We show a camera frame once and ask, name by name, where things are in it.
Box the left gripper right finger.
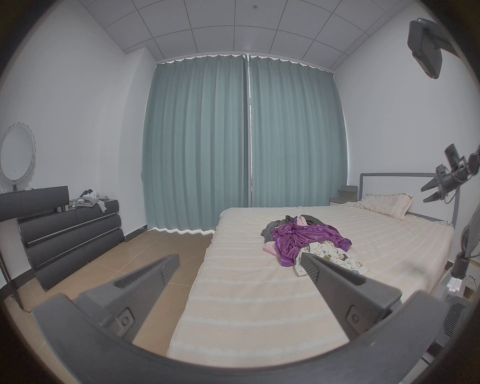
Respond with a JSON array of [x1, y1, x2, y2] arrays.
[[300, 252, 403, 340]]

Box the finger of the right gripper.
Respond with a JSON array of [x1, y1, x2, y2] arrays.
[[421, 175, 446, 192], [423, 188, 448, 203]]

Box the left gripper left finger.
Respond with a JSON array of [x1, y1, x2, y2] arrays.
[[75, 254, 181, 343]]

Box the white printed pyjama top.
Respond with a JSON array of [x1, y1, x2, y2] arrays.
[[293, 240, 372, 278]]

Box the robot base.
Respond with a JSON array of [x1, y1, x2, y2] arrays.
[[437, 259, 480, 338]]

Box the pile of clothes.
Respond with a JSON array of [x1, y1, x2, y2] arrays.
[[260, 214, 353, 268]]

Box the bed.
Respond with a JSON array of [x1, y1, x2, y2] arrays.
[[167, 172, 456, 362]]

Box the pale pink pillow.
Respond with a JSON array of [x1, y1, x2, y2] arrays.
[[350, 193, 414, 221]]

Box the dark grey chest of drawers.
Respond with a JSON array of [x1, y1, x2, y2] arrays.
[[18, 199, 125, 292]]

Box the grey bedside table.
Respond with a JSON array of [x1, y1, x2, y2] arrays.
[[329, 184, 361, 206]]

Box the grey garment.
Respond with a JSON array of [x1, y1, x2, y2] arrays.
[[68, 188, 110, 214]]

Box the dark grey dressing table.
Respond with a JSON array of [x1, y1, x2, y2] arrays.
[[0, 185, 70, 312]]

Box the round white framed mirror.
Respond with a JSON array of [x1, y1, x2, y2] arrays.
[[0, 122, 36, 194]]

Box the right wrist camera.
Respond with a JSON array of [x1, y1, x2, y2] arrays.
[[445, 143, 468, 170]]

